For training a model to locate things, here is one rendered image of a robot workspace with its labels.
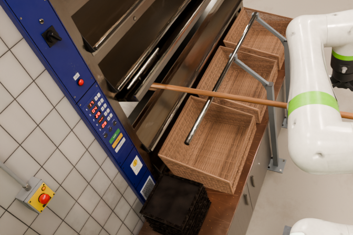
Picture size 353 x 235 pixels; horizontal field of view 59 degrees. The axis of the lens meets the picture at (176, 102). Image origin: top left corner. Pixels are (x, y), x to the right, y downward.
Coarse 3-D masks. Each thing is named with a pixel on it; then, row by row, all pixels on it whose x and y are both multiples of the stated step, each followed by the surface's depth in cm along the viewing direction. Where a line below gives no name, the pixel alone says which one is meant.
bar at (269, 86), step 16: (256, 16) 227; (272, 32) 232; (288, 48) 234; (240, 64) 203; (288, 64) 245; (288, 80) 257; (272, 96) 210; (272, 112) 221; (192, 128) 166; (272, 128) 234; (272, 144) 248; (272, 160) 273
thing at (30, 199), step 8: (32, 176) 126; (32, 184) 123; (40, 184) 122; (24, 192) 121; (32, 192) 120; (40, 192) 122; (48, 192) 126; (24, 200) 118; (32, 200) 120; (32, 208) 121; (40, 208) 124
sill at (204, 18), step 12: (216, 0) 255; (204, 12) 246; (204, 24) 240; (192, 36) 227; (180, 48) 220; (180, 60) 216; (168, 72) 205; (144, 96) 194; (156, 96) 197; (144, 108) 188; (132, 120) 182
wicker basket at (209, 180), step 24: (192, 96) 232; (192, 120) 232; (216, 120) 241; (240, 120) 228; (168, 144) 210; (192, 144) 230; (216, 144) 228; (240, 144) 222; (192, 168) 195; (216, 168) 214; (240, 168) 205
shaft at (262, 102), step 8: (168, 88) 190; (176, 88) 187; (184, 88) 185; (192, 88) 184; (216, 96) 175; (224, 96) 173; (232, 96) 171; (240, 96) 169; (264, 104) 163; (272, 104) 160; (280, 104) 158; (344, 112) 145
